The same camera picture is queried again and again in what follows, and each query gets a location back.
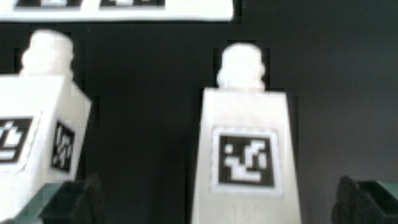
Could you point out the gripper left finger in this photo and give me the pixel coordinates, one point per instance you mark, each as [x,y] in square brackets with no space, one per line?
[73,202]

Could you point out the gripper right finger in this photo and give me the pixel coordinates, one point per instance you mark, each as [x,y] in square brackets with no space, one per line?
[366,202]

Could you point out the white stool leg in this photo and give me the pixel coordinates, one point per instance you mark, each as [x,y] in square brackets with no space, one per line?
[245,191]
[44,109]

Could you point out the white marker sheet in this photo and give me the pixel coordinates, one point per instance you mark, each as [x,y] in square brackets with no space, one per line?
[115,10]

